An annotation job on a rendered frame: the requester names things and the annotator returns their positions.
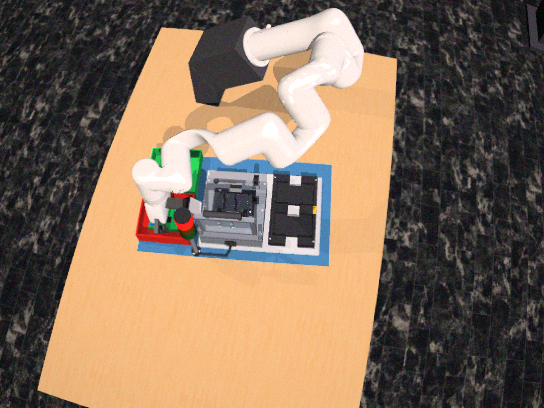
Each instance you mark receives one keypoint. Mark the green circuit board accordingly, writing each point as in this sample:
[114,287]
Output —
[170,222]

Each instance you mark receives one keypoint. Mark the red open bin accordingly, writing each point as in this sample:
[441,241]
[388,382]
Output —
[143,234]

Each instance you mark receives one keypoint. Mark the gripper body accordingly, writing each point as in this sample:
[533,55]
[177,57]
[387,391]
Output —
[156,211]

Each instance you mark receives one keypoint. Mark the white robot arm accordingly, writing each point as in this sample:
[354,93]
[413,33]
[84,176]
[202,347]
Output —
[265,133]

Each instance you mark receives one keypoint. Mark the green open bin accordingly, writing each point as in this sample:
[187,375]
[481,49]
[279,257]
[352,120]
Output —
[196,165]

